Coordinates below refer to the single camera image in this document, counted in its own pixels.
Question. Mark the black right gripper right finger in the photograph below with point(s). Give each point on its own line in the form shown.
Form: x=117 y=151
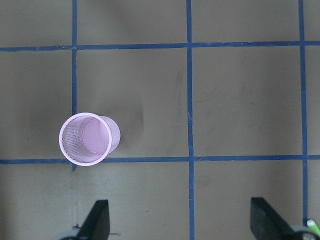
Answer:
x=266 y=223

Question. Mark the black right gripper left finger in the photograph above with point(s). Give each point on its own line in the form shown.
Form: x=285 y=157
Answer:
x=97 y=224

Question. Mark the pink mesh cup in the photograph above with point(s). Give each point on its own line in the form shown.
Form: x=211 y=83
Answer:
x=86 y=139

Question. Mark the green highlighter pen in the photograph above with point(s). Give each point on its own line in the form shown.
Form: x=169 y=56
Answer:
x=311 y=224

